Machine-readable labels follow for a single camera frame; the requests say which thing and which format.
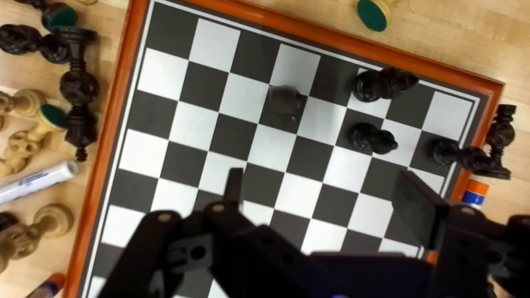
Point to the white marker pen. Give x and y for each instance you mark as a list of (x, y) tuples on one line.
[(36, 182)]

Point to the tan wooden chess piece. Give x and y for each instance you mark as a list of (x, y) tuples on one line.
[(19, 242)]

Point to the tall light wooden chess piece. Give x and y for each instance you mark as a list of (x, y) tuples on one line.
[(54, 217)]

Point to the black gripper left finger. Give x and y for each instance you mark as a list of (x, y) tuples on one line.
[(183, 259)]

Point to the dark wooden chess piece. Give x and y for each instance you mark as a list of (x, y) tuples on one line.
[(77, 68), (501, 129), (470, 158), (372, 138), (19, 40), (286, 101), (82, 133), (382, 83)]

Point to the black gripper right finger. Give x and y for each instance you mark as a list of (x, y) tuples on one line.
[(475, 254)]

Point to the orange-capped marker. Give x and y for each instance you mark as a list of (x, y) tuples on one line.
[(47, 285)]

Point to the chess board with orange frame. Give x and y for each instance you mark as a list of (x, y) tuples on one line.
[(249, 143)]

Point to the green-based dark chess piece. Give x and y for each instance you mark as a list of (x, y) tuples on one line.
[(59, 17)]

